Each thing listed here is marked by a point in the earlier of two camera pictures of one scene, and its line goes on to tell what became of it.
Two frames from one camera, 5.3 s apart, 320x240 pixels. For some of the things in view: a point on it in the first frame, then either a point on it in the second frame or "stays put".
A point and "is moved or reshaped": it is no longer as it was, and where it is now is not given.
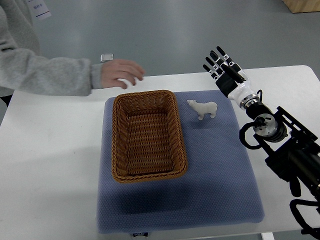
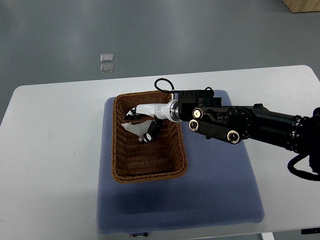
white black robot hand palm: x=237 y=89 -> x=170 y=111
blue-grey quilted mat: x=219 y=188 stays put
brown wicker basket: x=147 y=141 stays put
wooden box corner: x=303 y=6 stays put
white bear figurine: x=203 y=108 is moved or reshaped
